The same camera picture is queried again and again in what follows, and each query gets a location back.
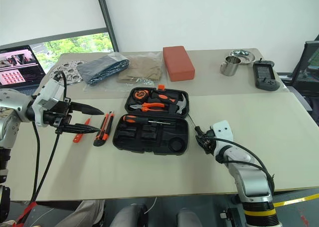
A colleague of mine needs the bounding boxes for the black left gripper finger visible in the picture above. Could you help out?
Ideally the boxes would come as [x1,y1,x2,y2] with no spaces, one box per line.
[60,123,101,135]
[70,102,105,116]

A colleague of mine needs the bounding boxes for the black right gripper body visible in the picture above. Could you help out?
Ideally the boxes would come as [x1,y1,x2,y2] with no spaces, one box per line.
[204,129,216,156]

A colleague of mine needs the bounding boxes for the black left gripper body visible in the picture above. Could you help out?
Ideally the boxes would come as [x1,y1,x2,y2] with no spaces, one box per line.
[42,98,73,136]

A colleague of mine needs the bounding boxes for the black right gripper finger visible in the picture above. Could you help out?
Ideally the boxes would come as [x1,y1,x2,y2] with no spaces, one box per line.
[198,138,212,156]
[195,126,207,140]

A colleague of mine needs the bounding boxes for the small orange test pen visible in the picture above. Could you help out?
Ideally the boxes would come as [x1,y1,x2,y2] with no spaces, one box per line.
[72,118,92,144]

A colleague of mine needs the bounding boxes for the orange black utility knife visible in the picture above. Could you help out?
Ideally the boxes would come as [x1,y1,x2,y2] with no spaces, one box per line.
[93,111,116,147]

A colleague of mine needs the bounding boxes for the black plastic tool case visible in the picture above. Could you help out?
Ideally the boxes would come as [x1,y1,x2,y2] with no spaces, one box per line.
[112,84,191,156]

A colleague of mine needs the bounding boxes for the clear plastic bag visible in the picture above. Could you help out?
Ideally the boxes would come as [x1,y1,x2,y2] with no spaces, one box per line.
[116,51,164,86]
[76,52,132,92]

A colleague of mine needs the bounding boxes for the folded dark blue cloth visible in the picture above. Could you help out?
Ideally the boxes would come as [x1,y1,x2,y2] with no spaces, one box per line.
[76,54,130,87]

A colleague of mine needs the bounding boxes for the perforated round metal plate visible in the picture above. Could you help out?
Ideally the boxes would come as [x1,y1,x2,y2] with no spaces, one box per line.
[51,59,87,84]

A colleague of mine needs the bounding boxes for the black orange screwdriver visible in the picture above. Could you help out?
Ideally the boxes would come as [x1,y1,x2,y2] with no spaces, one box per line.
[121,114,175,126]

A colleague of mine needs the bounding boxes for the black orange claw hammer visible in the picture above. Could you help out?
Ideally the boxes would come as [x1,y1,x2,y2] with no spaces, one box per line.
[150,90,189,116]

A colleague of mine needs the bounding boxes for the black orange tape measure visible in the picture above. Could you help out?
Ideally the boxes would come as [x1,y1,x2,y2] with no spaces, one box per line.
[132,88,149,101]

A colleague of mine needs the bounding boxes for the open laptop computer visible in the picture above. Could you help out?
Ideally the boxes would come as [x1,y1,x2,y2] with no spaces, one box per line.
[0,44,47,96]

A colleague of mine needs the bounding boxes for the pile of silver screws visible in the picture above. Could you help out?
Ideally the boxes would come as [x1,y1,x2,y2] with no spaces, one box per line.
[133,76,156,86]

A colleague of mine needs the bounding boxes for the folded tan cloth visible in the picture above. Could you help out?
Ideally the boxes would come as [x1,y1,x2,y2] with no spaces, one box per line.
[117,56,164,84]

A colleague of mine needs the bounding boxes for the stainless steel mug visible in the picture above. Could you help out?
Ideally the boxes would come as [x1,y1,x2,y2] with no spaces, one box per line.
[219,56,243,76]

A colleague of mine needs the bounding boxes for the dark grey rounded shape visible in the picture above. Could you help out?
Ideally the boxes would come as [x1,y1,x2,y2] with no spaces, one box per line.
[109,203,150,227]
[176,207,203,227]

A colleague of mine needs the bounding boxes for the orange-red rectangular block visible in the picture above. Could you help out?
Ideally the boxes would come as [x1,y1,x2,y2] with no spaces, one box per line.
[162,46,196,82]

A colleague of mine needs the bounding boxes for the beige trouser leg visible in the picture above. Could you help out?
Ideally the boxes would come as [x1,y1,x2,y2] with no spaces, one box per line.
[54,199,106,227]

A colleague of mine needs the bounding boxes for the dark grey handheld game console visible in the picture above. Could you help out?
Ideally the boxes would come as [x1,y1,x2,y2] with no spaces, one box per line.
[252,58,281,91]

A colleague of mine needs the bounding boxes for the stainless steel bowl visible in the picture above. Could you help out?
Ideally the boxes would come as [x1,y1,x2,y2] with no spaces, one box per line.
[228,48,256,66]

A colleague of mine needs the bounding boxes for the black mesh office chair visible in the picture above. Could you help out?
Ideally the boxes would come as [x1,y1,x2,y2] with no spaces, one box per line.
[277,40,319,113]

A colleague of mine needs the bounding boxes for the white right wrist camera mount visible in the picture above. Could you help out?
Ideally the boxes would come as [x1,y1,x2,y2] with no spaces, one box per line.
[210,120,235,162]

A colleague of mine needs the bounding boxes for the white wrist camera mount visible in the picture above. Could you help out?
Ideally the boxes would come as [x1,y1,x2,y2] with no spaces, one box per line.
[210,120,235,162]
[31,76,63,127]

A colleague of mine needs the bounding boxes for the thin black wire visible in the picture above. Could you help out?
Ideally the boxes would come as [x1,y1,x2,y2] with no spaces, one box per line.
[186,111,199,129]

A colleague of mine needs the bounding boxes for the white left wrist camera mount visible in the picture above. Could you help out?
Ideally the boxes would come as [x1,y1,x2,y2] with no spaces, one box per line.
[31,76,63,127]

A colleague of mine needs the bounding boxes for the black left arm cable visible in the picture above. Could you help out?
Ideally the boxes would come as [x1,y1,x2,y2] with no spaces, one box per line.
[29,121,41,203]
[29,71,70,204]

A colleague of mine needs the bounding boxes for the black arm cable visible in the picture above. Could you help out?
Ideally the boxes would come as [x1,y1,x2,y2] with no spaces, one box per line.
[29,121,41,203]
[211,136,276,199]
[29,71,70,204]

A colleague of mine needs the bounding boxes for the orange handled pliers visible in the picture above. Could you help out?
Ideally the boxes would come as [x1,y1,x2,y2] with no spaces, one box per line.
[129,101,166,112]

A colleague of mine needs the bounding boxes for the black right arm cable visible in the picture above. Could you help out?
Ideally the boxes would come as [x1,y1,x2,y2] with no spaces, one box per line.
[211,136,276,199]

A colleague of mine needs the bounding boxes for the grey window frame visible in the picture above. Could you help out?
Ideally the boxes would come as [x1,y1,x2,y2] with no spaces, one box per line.
[0,0,120,54]

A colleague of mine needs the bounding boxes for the red strap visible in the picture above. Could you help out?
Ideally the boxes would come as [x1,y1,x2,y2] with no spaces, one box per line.
[15,201,38,225]

